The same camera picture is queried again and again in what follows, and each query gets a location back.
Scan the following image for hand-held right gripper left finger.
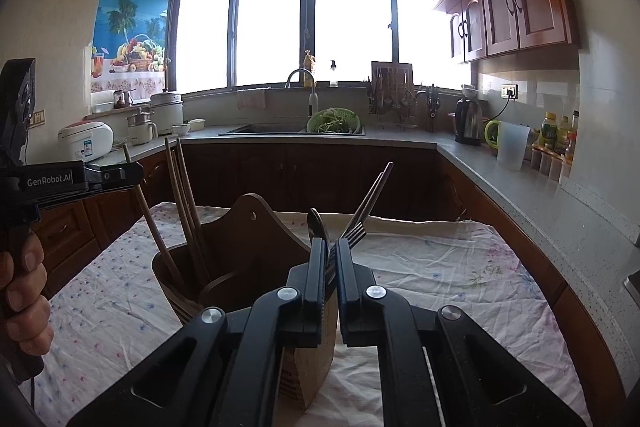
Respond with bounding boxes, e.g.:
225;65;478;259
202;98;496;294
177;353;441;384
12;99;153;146
67;238;328;427

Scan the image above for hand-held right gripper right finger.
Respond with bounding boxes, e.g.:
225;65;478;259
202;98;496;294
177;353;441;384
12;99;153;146
334;238;588;427

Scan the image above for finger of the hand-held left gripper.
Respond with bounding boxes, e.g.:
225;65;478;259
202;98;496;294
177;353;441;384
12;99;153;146
85;163;146;192

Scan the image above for light wooden chopstick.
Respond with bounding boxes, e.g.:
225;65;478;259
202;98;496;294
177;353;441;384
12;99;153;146
122;143;187;295

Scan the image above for metal fork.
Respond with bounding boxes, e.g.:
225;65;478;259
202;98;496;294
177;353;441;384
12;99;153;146
326;226;369;303

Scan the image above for metal spoon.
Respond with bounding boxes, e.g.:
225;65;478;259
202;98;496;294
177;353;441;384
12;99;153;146
306;207;332;260

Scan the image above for wooden utensil holder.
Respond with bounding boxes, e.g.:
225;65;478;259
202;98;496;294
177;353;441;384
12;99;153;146
151;193;341;410

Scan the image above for metal chopstick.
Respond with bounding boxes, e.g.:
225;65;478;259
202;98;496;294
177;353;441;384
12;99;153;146
342;172;385;238
345;162;395;238

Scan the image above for person's left hand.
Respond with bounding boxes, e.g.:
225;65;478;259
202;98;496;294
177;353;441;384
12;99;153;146
0;234;54;360

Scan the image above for small white pot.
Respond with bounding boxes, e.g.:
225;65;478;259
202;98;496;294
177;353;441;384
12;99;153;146
125;107;160;146

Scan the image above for white rice cooker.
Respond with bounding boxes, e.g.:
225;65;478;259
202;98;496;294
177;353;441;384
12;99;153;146
56;121;115;158

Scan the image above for large white electric pot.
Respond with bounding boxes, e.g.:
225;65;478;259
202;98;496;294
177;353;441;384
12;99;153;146
149;89;185;136

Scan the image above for wooden base cabinets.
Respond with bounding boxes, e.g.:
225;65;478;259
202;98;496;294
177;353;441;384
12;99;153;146
30;142;626;408

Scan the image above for white floral tablecloth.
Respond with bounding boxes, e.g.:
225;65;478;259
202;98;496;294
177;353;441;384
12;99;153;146
20;201;593;427

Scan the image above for pink hanging towel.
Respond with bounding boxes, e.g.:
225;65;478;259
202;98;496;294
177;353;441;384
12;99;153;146
236;88;267;110

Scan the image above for kitchen sink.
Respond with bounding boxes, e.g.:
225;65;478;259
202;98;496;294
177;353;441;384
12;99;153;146
218;122;366;138

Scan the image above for green colander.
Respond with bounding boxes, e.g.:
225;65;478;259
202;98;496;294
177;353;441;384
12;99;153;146
306;107;362;134

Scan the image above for utensil drying rack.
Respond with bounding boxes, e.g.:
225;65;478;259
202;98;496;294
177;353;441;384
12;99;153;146
367;74;421;130

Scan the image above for steel sink faucet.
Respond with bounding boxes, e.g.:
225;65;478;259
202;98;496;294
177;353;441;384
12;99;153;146
285;68;321;116

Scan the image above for grey kitchen countertop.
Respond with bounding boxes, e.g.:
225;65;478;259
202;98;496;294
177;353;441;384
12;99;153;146
85;124;640;323

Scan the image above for black knife holder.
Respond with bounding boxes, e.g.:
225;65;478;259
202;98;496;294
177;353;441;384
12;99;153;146
425;83;443;132

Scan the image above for steel electric kettle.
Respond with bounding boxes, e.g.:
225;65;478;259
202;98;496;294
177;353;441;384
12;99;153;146
454;97;485;145

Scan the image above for kitchen window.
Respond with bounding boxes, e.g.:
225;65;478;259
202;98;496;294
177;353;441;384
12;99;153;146
172;0;453;95

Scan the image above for seasoning jar row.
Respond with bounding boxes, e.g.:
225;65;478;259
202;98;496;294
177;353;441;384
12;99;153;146
530;144;572;182

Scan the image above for green labelled bottle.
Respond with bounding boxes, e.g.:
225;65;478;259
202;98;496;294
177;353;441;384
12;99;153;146
541;111;559;151

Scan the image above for dark sauce bottle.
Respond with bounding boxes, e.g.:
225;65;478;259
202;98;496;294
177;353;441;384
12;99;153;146
569;109;581;164

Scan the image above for tropical fruit wall poster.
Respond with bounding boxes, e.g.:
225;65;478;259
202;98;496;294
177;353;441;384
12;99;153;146
90;0;168;94

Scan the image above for clear pitcher green handle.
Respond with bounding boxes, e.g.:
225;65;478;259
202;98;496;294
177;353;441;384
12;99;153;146
484;119;532;172

